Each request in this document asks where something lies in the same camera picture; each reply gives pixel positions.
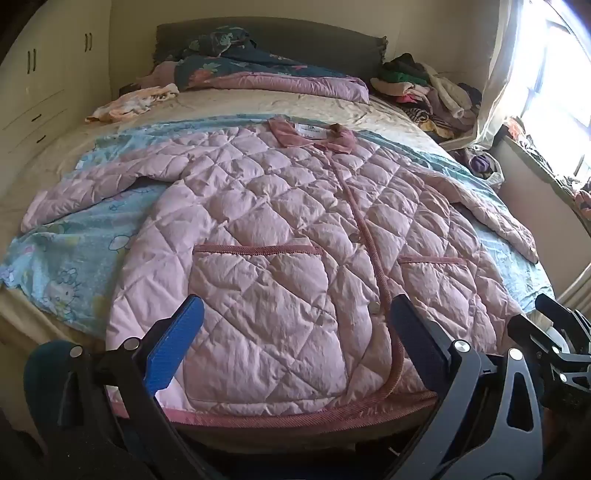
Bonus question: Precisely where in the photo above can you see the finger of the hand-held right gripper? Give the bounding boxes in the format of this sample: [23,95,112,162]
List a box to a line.
[536,293,591,352]
[507,314,570,365]

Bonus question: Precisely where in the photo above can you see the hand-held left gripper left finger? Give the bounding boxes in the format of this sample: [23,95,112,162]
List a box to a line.
[55,294,208,480]

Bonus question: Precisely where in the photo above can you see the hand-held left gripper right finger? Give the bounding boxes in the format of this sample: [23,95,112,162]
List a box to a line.
[389,294,544,480]

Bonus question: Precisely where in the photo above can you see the pink quilted jacket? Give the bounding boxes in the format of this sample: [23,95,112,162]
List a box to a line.
[21,116,540,428]

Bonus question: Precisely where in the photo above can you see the bag of clothes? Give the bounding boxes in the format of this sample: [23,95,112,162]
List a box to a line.
[450,145,505,186]

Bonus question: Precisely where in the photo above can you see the pile of mixed clothes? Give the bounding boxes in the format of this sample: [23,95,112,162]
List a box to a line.
[369,53,484,140]

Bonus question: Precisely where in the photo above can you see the blue cartoon printed sheet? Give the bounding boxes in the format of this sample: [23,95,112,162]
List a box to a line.
[0,113,555,333]

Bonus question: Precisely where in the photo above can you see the green window sill cover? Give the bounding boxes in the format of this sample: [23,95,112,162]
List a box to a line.
[493,137,591,220]

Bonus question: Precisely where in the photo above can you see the window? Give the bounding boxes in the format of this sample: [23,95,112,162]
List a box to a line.
[508,0,591,181]

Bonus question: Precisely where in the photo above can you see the small pink white garment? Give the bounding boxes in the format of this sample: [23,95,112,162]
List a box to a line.
[85,83,181,123]

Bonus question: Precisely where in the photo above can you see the white curtain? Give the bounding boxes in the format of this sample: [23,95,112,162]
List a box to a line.
[475,0,551,140]

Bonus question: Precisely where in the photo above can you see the bed with beige sheet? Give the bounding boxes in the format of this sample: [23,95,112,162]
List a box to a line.
[0,85,560,370]

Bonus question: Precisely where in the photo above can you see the pink pillow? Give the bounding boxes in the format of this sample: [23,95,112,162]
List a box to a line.
[150,61,180,89]

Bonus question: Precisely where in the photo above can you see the dark floral quilt pink lining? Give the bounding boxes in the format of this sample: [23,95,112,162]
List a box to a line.
[153,25,370,103]

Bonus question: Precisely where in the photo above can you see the cream wardrobe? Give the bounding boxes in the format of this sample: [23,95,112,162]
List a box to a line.
[0,0,114,160]

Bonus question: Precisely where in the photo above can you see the grey padded headboard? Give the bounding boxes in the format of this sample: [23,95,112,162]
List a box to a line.
[154,17,389,75]

